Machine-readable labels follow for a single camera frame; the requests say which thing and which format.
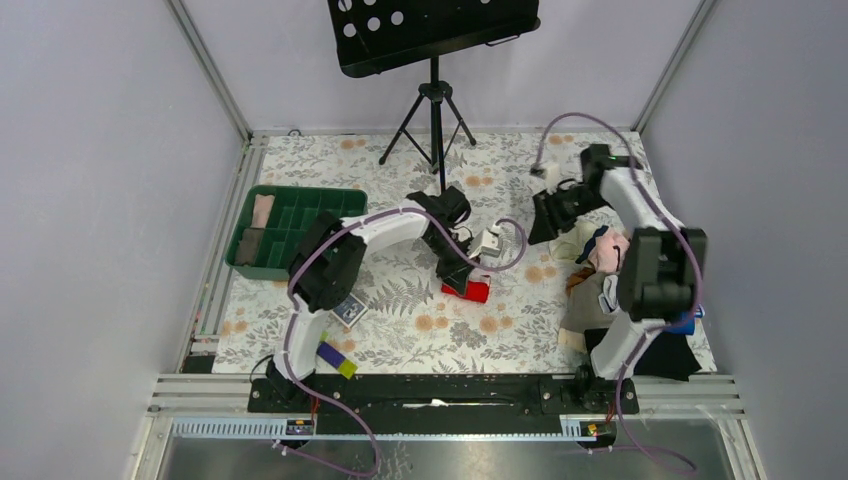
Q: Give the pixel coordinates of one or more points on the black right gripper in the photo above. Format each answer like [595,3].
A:
[546,221]

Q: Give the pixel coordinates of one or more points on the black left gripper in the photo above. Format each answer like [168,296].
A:
[455,274]

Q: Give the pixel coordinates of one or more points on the red underwear white trim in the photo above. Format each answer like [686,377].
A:
[477,289]

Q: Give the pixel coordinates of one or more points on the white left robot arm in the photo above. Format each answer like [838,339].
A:
[328,259]

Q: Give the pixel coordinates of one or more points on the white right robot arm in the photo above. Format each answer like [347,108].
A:
[659,274]

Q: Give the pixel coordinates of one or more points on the pale yellow-green garment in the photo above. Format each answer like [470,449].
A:
[574,245]

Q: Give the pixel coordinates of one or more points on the pink garment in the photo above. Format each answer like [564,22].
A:
[608,254]

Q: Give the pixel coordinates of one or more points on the brown garment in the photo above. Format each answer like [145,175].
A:
[578,277]

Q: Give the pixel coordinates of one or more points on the floral patterned table mat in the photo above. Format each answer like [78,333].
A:
[411,326]

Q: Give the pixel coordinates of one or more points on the beige grey garment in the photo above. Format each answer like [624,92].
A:
[584,313]

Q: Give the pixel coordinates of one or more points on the blue playing card box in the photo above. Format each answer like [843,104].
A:
[350,311]

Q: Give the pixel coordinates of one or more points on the green plastic divided tray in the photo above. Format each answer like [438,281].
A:
[294,210]

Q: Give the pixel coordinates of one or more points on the black garment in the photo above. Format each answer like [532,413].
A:
[672,358]

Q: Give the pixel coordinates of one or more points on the black music stand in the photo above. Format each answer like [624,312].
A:
[373,37]

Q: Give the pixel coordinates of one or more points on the pink rolled cloth in tray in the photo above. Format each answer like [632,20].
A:
[262,208]

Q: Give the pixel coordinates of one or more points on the purple and green block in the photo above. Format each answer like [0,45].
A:
[337,360]

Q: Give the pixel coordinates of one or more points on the grey rolled cloth in tray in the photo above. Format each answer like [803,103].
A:
[248,248]

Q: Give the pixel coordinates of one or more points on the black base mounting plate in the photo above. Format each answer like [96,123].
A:
[418,404]

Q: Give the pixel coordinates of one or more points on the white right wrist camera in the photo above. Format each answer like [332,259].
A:
[550,173]

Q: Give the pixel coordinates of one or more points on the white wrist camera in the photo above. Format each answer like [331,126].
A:
[487,243]
[550,173]

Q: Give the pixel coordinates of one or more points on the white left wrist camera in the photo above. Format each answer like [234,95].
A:
[487,243]

